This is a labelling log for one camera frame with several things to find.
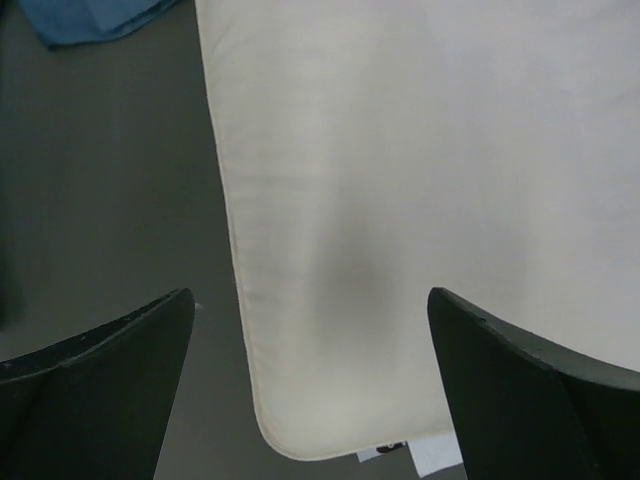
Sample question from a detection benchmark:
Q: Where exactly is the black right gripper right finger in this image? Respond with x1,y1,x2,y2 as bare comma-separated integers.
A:
427,287,639,479

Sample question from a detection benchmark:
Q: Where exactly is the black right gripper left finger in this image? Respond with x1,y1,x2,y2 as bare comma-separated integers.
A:
1,288,195,479

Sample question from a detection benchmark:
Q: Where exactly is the cream white pillow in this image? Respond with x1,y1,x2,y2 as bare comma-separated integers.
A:
196,1,639,461

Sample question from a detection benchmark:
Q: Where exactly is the blue cartoon print pillowcase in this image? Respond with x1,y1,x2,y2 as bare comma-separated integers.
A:
18,0,177,50

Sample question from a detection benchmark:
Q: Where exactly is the white pillow care label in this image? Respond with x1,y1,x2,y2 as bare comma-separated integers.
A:
356,433,463,478

